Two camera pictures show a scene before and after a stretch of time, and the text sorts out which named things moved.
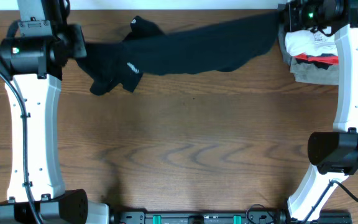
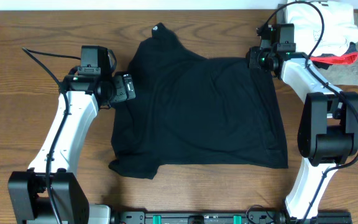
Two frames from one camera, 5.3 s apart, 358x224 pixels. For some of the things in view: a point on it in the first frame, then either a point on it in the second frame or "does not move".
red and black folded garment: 324,60 does not move
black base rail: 279,216 does not move
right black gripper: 291,10 to 252,52
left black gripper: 74,35 to 122,94
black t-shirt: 148,50 to 189,111
